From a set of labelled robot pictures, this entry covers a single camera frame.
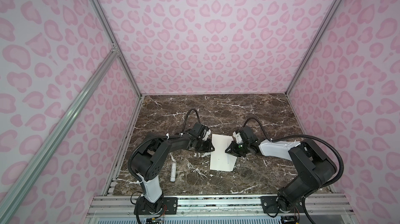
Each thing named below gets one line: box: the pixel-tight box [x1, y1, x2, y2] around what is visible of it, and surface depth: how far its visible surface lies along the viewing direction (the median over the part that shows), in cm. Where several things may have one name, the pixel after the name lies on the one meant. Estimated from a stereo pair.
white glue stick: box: [170, 162, 177, 182], surface depth 84 cm
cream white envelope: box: [209, 133, 238, 172], surface depth 90 cm
